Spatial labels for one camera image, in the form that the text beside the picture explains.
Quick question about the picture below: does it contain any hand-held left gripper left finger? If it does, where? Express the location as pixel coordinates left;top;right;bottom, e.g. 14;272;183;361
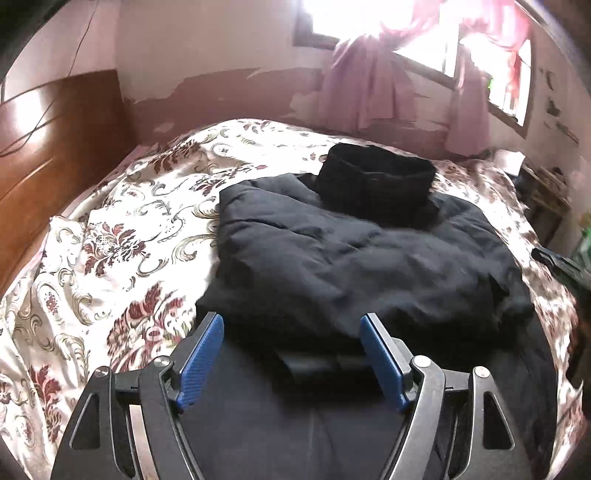
50;312;225;480

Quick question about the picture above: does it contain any floral satin blanket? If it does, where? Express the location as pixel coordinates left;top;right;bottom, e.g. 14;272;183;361
0;117;583;480

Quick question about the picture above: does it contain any black padded jacket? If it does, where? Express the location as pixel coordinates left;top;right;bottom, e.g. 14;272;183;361
182;143;561;480

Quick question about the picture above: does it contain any wooden framed window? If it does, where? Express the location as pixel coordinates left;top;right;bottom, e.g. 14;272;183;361
293;0;534;137

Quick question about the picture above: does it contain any pink curtain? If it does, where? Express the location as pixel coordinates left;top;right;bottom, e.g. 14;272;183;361
416;0;532;157
318;0;419;134

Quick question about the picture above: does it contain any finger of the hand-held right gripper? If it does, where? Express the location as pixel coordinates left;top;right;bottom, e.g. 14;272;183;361
531;247;591;296

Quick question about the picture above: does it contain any wooden headboard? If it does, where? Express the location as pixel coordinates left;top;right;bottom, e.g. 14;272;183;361
0;69;134;296

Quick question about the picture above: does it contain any black cable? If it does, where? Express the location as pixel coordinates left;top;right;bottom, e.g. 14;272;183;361
0;0;102;157

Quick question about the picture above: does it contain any cluttered wooden side table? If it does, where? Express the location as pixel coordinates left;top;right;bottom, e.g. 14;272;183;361
519;161;575;243

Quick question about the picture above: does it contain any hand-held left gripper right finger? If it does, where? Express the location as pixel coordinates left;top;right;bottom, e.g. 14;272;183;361
359;313;522;480

